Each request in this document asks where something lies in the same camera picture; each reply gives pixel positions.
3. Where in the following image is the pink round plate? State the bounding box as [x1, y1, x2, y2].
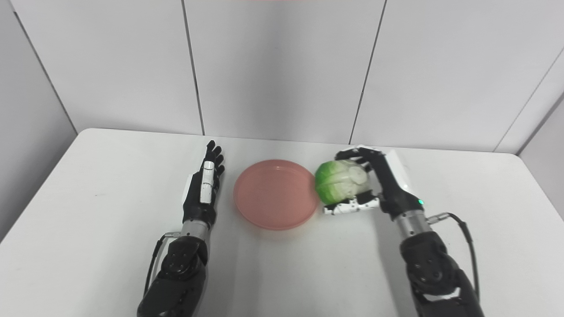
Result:
[233, 159, 321, 231]

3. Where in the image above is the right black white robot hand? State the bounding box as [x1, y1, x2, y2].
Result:
[323, 146, 426, 221]

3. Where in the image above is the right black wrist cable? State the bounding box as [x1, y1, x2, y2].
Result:
[427, 212, 481, 300]

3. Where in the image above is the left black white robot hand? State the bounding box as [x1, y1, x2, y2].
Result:
[182, 140, 226, 228]

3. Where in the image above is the green white cabbage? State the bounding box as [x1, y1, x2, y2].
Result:
[314, 159, 375, 206]

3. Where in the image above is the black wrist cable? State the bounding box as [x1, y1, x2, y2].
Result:
[143, 232, 182, 298]
[427, 212, 481, 300]

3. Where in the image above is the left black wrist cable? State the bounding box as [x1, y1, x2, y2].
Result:
[143, 232, 182, 298]

